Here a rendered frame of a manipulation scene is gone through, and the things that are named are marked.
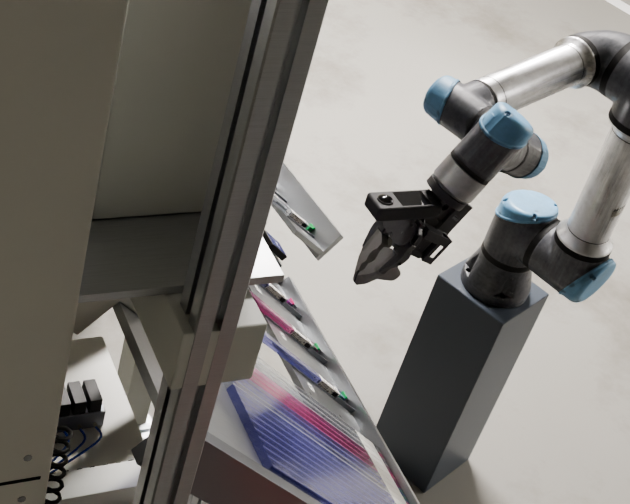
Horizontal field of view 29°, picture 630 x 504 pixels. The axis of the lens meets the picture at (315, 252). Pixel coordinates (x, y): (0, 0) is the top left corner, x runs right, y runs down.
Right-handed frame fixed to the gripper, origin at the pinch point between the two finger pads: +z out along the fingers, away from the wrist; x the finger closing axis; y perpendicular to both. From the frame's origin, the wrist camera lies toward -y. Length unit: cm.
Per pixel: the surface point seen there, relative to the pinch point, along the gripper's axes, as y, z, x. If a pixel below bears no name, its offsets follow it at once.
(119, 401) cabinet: -15.8, 40.9, 5.6
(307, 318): 7.9, 15.6, 8.6
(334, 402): 1.3, 15.3, -13.2
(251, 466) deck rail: -48, 1, -49
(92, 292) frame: -78, -13, -48
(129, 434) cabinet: -16.2, 41.1, -1.5
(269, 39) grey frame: -85, -41, -53
